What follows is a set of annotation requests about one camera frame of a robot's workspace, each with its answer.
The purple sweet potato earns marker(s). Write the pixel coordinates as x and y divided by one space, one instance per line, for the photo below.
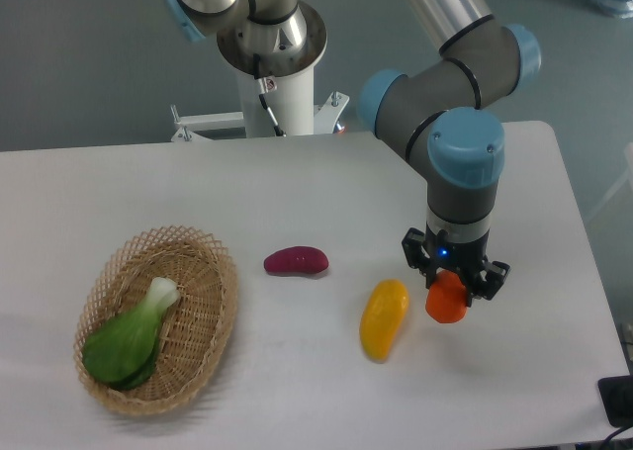
303 260

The woven wicker basket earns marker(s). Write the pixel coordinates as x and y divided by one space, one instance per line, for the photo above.
195 329

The orange mandarin fruit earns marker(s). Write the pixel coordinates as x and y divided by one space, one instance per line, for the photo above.
447 298

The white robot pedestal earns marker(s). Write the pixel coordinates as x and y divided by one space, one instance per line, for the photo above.
274 67

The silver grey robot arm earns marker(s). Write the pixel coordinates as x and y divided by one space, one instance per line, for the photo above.
437 121

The yellow toy mango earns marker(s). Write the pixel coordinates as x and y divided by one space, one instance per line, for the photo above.
382 318

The green bok choy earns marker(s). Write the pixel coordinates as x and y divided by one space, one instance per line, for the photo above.
122 353

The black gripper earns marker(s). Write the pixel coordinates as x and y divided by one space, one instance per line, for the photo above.
454 247

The black device at table edge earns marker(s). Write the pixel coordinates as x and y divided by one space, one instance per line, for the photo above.
616 396

